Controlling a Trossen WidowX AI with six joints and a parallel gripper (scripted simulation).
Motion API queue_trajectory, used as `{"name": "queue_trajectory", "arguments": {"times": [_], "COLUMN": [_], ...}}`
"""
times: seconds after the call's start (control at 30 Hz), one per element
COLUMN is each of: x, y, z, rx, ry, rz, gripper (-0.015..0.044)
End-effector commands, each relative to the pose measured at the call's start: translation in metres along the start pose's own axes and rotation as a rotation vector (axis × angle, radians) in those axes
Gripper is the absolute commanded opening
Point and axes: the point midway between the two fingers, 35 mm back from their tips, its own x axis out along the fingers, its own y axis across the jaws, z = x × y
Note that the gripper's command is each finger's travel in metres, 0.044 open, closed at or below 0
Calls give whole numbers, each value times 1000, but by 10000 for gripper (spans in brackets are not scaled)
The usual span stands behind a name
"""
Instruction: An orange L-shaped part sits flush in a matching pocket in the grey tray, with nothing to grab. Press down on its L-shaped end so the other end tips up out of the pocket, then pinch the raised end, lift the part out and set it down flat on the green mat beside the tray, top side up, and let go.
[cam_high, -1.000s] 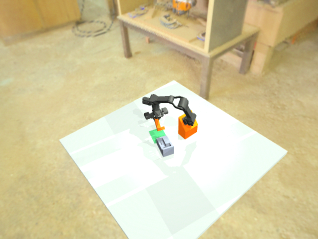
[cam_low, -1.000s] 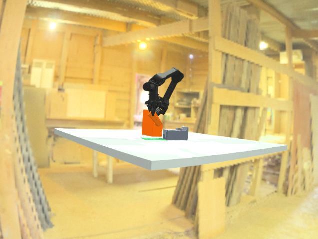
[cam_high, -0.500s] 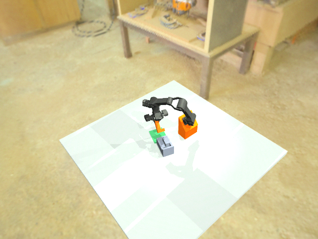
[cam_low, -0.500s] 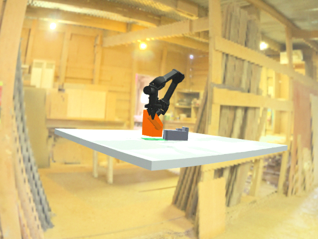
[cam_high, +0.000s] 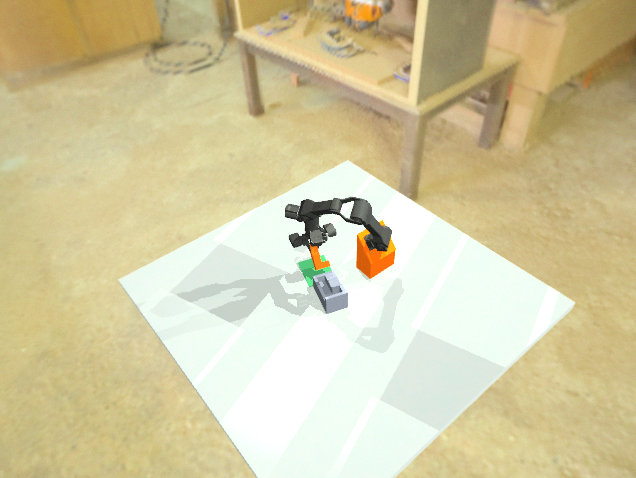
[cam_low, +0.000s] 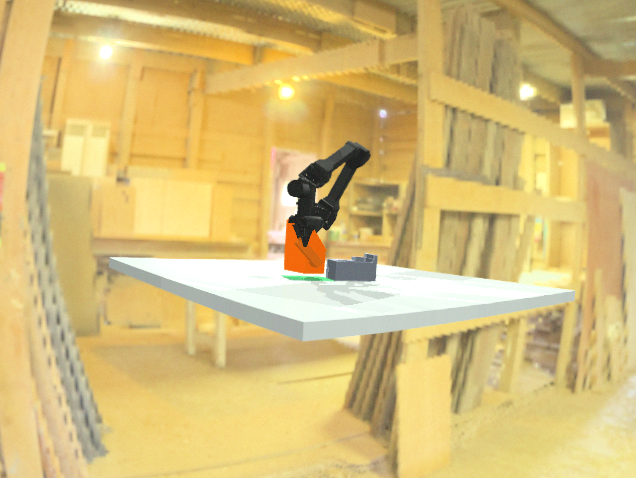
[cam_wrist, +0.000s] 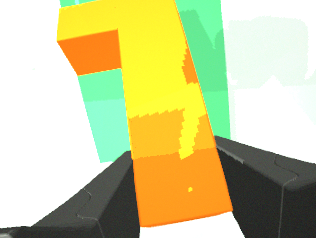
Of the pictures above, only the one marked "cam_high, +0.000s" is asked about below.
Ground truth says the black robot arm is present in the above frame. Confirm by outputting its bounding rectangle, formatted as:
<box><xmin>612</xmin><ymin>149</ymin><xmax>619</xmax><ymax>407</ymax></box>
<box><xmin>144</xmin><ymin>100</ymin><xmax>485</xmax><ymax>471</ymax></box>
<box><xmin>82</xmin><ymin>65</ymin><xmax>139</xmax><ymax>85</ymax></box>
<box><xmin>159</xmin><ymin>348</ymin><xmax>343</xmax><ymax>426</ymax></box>
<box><xmin>285</xmin><ymin>196</ymin><xmax>392</xmax><ymax>252</ymax></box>

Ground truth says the orange l-shaped part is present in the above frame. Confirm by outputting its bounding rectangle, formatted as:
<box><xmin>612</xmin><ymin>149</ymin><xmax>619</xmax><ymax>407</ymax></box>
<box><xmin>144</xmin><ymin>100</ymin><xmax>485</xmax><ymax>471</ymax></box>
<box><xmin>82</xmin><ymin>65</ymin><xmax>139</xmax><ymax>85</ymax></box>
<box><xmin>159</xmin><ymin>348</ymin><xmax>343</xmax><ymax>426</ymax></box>
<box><xmin>310</xmin><ymin>245</ymin><xmax>330</xmax><ymax>270</ymax></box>

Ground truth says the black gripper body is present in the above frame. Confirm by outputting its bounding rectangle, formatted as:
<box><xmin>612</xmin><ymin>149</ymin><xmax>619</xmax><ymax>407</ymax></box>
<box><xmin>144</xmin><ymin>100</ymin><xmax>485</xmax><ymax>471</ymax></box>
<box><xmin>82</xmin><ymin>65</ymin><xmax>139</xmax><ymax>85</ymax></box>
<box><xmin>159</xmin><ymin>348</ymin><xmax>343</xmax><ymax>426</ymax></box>
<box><xmin>288</xmin><ymin>222</ymin><xmax>337</xmax><ymax>248</ymax></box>

